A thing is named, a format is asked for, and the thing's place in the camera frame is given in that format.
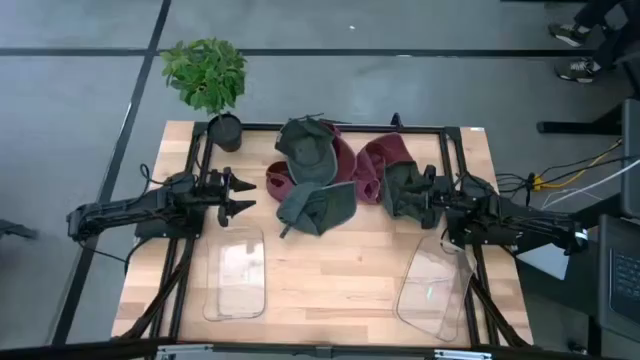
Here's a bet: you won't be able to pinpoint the black cable bundle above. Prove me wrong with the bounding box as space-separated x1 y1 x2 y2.
494 154 640 195

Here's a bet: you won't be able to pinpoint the black aluminium table frame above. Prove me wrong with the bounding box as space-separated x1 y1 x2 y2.
112 112 534 349

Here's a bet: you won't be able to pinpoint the dark chair leg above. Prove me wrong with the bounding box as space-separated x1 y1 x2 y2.
0 218 40 242

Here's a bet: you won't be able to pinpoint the white paper sheet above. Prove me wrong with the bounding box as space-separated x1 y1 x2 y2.
514 243 571 281

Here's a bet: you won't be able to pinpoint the person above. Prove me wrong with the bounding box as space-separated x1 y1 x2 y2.
547 0 640 85

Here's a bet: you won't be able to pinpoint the black desk foot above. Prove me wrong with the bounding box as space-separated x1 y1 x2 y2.
536 102 626 136

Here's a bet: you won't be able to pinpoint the white cable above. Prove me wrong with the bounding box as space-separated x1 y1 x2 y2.
542 158 640 210

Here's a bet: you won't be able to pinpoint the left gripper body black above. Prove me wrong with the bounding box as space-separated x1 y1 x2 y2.
195 166 234 229

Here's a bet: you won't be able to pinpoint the dark green baseball cap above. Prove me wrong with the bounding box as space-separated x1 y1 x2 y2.
380 160 431 221
275 180 359 239
273 115 340 187

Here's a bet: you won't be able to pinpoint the maroon baseball cap white tag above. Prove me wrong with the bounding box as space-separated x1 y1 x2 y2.
352 132 416 205

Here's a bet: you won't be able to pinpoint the black desk leg bar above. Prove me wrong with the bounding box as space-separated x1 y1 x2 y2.
569 193 624 227

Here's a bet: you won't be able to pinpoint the dark laptop computer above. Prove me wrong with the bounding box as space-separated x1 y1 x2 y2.
597 213 640 346

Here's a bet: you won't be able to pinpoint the green potted plant black pot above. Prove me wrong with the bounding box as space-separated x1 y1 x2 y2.
159 37 249 154

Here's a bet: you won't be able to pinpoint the clear plastic bin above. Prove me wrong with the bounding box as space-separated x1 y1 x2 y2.
202 224 267 322
394 234 476 344

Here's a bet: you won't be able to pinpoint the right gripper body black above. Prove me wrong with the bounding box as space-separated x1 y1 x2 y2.
422 164 464 230

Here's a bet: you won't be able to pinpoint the person's shoe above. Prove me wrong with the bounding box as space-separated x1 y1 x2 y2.
553 57 601 85
547 22 591 49

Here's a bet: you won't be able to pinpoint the yellow cable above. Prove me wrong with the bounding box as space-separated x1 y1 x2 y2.
532 139 624 192

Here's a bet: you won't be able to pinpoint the black crossbar silver brackets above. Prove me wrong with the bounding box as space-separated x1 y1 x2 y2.
0 337 640 360

